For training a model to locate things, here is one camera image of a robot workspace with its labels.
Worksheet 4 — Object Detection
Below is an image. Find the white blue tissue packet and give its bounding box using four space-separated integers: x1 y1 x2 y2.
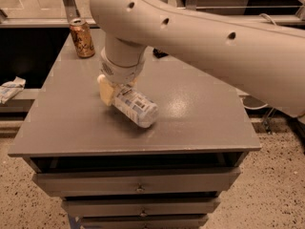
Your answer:
0 77 26 104

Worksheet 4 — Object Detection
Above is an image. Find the grey metal rail frame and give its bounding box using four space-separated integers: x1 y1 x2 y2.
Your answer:
0 0 305 29

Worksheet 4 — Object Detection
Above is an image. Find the middle grey drawer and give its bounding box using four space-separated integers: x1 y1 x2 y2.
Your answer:
62 198 220 217

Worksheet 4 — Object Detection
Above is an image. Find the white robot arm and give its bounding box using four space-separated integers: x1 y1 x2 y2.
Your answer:
90 0 305 119

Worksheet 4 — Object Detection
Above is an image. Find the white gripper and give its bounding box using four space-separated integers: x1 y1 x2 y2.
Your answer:
97 49 145 106

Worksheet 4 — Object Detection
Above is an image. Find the gold soda can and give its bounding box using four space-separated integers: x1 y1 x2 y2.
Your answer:
70 18 95 58

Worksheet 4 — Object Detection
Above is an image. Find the grey drawer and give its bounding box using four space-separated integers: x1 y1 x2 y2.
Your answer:
80 215 208 229
32 167 240 198
62 198 220 217

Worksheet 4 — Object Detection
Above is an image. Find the top grey drawer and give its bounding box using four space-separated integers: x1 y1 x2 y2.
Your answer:
32 167 240 198

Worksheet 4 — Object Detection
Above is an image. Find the bottom grey drawer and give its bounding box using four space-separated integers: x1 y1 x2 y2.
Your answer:
80 215 208 229

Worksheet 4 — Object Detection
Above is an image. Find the black snack wrapper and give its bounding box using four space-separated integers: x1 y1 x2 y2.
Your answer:
152 49 168 59

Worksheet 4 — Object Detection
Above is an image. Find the clear blue-label plastic bottle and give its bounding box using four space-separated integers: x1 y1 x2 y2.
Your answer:
113 86 158 128

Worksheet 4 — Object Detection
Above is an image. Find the grey drawer cabinet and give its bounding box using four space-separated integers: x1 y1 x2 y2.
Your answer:
10 41 260 229

